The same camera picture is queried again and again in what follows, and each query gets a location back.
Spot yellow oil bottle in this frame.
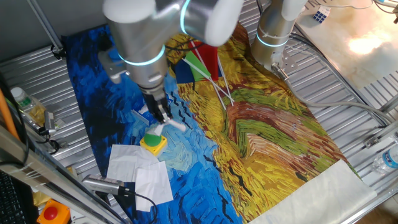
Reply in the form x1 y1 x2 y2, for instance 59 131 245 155
11 86 47 126

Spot silver depth camera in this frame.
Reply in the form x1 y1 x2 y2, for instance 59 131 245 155
82 174 126 196

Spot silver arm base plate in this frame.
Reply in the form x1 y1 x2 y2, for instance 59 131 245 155
273 49 299 75

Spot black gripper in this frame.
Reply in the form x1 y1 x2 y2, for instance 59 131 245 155
142 88 174 125

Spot grey corrugated hose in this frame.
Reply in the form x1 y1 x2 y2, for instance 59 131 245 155
271 63 396 124

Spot aluminium profile bracket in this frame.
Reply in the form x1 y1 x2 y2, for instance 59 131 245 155
363 118 398 149

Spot green flag white stick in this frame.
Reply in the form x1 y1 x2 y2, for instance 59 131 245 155
182 50 234 102

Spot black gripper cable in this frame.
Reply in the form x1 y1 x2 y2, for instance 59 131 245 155
164 42 195 53

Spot yellow box green push button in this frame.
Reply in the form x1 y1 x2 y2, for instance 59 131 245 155
139 130 168 156

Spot grey metal pole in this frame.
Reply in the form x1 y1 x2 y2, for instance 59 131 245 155
26 0 65 52

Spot red flag white stick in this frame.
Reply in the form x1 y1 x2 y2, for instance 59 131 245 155
188 40 227 110

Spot white paper napkin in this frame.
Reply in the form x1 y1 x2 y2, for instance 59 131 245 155
106 144 160 183
135 161 174 212
152 118 187 137

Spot beige marble side table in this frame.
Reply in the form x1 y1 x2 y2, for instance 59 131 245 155
294 0 398 91

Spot black keyboard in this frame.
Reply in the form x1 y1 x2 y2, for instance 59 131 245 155
0 170 32 224

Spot black arm base cables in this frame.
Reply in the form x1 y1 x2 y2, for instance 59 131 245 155
287 29 388 127

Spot rubik's cube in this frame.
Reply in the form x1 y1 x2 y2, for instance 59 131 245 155
312 5 331 24

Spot orange box red stop button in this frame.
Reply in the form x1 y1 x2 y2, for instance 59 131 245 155
36 198 72 224

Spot painted blue yellow tablecloth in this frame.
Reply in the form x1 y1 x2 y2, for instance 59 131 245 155
62 0 379 224

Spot grey clamp bracket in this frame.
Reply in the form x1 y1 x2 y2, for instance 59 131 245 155
43 110 57 135

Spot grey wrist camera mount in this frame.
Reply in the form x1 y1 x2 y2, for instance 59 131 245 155
98 49 130 84

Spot black pole strap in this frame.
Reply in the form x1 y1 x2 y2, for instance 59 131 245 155
51 45 67 60

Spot navy blue flag white stick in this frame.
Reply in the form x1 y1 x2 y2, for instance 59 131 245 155
174 57 234 106

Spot aluminium frame bar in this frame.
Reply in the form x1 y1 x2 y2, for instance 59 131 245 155
0 123 125 224

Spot clear water bottle blue label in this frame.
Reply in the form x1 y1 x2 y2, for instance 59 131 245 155
371 144 398 175

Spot orange rod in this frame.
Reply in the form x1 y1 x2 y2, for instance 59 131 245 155
0 88 20 141

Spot black camera cable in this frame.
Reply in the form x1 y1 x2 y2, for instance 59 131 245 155
123 188 159 224

